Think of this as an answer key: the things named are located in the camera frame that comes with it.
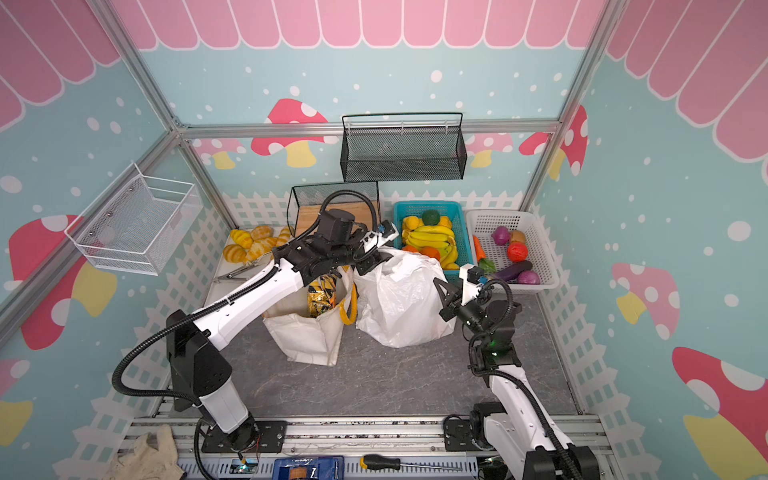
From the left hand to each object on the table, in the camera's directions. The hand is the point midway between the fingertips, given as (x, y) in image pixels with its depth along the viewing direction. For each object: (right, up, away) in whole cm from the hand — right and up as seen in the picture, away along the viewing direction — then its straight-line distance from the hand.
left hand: (383, 251), depth 79 cm
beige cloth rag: (-57, -51, -8) cm, 76 cm away
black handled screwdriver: (0, -50, -9) cm, 51 cm away
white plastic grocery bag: (+4, -14, +1) cm, 14 cm away
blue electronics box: (-16, -48, -13) cm, 53 cm away
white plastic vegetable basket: (+40, +13, +46) cm, 63 cm away
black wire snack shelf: (-31, +19, +34) cm, 50 cm away
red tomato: (+46, +1, +26) cm, 53 cm away
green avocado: (+17, +14, +34) cm, 40 cm away
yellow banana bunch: (+19, +5, +28) cm, 34 cm away
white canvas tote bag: (-19, -24, +1) cm, 31 cm away
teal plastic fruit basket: (+12, +18, +38) cm, 43 cm away
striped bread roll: (-55, +6, +34) cm, 65 cm away
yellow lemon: (+9, +11, +30) cm, 34 cm away
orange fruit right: (+16, 0, +24) cm, 29 cm away
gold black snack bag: (-18, -12, +6) cm, 22 cm away
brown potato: (+50, +7, +34) cm, 60 cm away
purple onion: (+44, +7, +34) cm, 55 cm away
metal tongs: (-55, -8, +26) cm, 61 cm away
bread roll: (-56, 0, +30) cm, 63 cm away
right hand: (+13, -7, -4) cm, 15 cm away
